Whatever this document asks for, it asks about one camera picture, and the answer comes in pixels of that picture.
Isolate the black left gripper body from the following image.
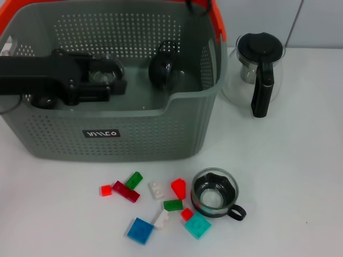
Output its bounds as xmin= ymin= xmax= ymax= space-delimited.
xmin=0 ymin=49 xmax=93 ymax=105

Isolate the glass teacup with black holder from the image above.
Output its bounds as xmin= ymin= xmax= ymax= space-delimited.
xmin=87 ymin=52 xmax=125 ymax=84
xmin=148 ymin=40 xmax=200 ymax=91
xmin=190 ymin=167 xmax=247 ymax=222

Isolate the green brick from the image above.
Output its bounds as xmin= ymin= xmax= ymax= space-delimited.
xmin=124 ymin=171 xmax=144 ymax=190
xmin=163 ymin=199 xmax=184 ymax=212

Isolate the dark clay small teacup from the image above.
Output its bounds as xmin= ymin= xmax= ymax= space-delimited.
xmin=29 ymin=93 xmax=58 ymax=110

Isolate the grey perforated storage bin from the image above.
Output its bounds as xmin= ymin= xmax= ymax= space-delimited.
xmin=0 ymin=1 xmax=225 ymax=164

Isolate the dark red long brick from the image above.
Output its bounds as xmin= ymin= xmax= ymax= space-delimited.
xmin=111 ymin=180 xmax=141 ymax=203

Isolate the white two-stud brick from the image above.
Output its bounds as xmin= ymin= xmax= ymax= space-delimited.
xmin=147 ymin=180 xmax=167 ymax=200

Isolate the red sloped brick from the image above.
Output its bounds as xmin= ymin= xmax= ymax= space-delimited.
xmin=170 ymin=178 xmax=188 ymax=200

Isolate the blue square plate brick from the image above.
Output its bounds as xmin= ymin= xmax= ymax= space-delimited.
xmin=126 ymin=217 xmax=155 ymax=245

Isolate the glass pot with black lid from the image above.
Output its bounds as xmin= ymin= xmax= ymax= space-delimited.
xmin=221 ymin=32 xmax=286 ymax=118

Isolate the teal square plate brick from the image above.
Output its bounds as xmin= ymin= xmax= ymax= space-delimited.
xmin=184 ymin=211 xmax=212 ymax=240

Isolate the left arm cable with plug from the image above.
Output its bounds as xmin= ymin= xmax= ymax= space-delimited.
xmin=0 ymin=93 xmax=24 ymax=115

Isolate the arm cable with plug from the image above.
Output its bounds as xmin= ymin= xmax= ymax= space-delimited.
xmin=185 ymin=0 xmax=214 ymax=14
xmin=0 ymin=93 xmax=24 ymax=115

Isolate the right arm cable with plug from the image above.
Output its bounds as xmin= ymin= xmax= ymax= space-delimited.
xmin=185 ymin=0 xmax=214 ymax=14

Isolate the orange bin handle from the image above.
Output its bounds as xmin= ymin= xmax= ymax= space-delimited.
xmin=0 ymin=0 xmax=228 ymax=43

